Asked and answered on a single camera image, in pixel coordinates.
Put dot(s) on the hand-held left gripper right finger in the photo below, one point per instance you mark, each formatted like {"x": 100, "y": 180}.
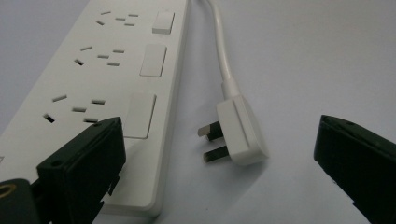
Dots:
{"x": 358, "y": 161}

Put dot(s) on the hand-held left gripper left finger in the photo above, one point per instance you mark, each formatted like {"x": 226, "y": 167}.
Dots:
{"x": 81, "y": 161}

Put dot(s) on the white plug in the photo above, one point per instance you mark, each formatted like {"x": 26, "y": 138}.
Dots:
{"x": 239, "y": 130}

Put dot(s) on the white power strip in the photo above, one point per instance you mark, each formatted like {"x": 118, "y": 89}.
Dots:
{"x": 102, "y": 77}

